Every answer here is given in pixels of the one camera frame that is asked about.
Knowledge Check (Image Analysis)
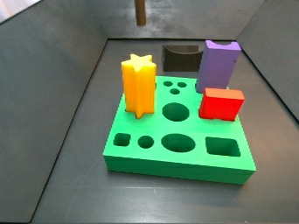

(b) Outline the brown two-legged block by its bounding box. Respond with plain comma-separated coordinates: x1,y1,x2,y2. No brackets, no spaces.
135,0,146,26

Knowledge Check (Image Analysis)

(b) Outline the green shape sorter board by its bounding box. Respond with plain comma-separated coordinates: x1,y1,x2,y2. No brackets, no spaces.
103,76,257,185

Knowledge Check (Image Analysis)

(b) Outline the red square block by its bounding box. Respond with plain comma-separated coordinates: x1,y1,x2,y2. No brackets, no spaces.
199,87,246,122

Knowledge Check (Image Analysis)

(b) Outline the yellow star block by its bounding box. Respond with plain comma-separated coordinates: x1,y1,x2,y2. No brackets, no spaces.
122,54,157,119

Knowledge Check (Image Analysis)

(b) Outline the purple tall block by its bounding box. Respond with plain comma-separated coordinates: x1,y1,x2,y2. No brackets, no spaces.
197,40,242,93

